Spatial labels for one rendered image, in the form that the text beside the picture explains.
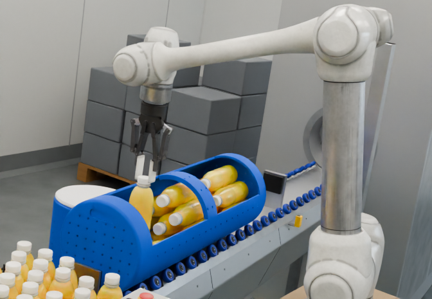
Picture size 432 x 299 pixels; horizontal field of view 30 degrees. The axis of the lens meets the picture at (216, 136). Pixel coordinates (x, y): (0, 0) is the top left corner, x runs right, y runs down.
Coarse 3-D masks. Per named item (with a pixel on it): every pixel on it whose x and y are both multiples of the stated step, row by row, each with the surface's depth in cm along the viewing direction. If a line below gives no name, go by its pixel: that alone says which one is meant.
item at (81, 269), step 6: (78, 264) 229; (84, 264) 230; (78, 270) 229; (84, 270) 228; (90, 270) 227; (96, 270) 226; (78, 276) 229; (96, 276) 226; (96, 282) 227; (96, 288) 227; (96, 294) 227
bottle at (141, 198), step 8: (136, 184) 235; (136, 192) 233; (144, 192) 233; (136, 200) 233; (144, 200) 233; (152, 200) 235; (136, 208) 233; (144, 208) 233; (152, 208) 236; (144, 216) 234
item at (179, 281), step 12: (312, 204) 363; (276, 216) 331; (288, 216) 339; (264, 228) 318; (276, 228) 326; (252, 240) 306; (228, 252) 289; (204, 264) 274; (216, 264) 280; (180, 276) 260; (192, 276) 265; (168, 288) 252
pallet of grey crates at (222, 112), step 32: (224, 64) 613; (256, 64) 614; (96, 96) 636; (128, 96) 618; (192, 96) 583; (224, 96) 595; (256, 96) 625; (96, 128) 639; (128, 128) 622; (192, 128) 586; (224, 128) 596; (256, 128) 638; (96, 160) 643; (128, 160) 624; (192, 160) 591
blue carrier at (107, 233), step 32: (224, 160) 307; (128, 192) 261; (160, 192) 286; (256, 192) 303; (64, 224) 236; (96, 224) 231; (128, 224) 226; (224, 224) 273; (64, 256) 238; (96, 256) 232; (128, 256) 227; (160, 256) 236; (128, 288) 230
